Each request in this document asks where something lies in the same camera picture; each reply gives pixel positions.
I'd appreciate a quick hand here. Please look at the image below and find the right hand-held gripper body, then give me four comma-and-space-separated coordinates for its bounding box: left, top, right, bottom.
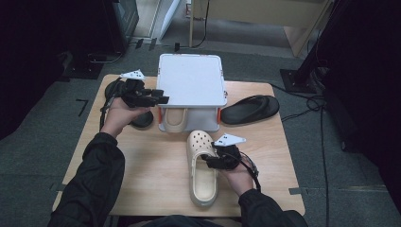
209, 132, 248, 171

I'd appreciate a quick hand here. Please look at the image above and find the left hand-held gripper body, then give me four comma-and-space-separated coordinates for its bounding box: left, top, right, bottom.
117, 69, 155, 109

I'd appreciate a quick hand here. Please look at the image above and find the black flip-flop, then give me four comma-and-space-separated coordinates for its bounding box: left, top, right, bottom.
220, 95, 281, 126
104, 79, 155, 129

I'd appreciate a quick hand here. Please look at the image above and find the white plastic storage box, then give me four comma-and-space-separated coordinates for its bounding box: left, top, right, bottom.
155, 53, 229, 133

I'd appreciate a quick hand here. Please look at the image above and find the person's right hand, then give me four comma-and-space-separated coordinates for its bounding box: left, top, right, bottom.
217, 161, 257, 197

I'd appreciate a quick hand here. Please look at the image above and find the person's left hand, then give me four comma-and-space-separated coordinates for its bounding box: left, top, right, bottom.
99, 96, 152, 139

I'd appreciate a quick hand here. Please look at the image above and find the black stand base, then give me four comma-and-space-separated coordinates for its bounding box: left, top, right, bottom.
61, 51, 124, 80

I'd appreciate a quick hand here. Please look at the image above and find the person's dark clothing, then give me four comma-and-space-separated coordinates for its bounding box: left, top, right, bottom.
126, 214, 251, 227

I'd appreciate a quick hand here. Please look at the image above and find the black cabinet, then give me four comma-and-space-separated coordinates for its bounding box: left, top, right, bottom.
102, 0, 140, 55

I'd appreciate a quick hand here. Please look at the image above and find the white board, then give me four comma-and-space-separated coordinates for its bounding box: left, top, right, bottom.
158, 0, 183, 41

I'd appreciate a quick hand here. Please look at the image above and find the grey tape strip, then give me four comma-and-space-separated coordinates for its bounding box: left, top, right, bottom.
288, 186, 308, 196

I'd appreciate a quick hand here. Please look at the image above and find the black metal stand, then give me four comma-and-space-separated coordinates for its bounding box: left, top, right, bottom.
279, 0, 351, 95

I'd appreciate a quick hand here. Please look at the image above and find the light wooden desk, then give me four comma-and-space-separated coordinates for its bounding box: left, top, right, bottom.
188, 0, 336, 59

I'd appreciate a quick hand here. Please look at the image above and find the left hand-held gripper cable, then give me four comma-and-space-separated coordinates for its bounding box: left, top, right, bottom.
98, 77, 123, 132

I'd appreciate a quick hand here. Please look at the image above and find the hand-held gripper cable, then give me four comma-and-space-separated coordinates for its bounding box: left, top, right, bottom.
216, 145, 263, 194
98, 77, 123, 132

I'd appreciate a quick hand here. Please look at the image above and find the right hand-held gripper cable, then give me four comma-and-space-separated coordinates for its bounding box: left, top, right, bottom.
216, 145, 263, 194

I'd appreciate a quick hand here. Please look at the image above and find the black hanging cable with plug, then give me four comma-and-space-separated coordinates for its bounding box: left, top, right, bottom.
173, 0, 212, 53

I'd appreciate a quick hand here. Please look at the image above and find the black floor cable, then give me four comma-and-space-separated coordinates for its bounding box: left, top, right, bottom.
270, 82, 331, 227

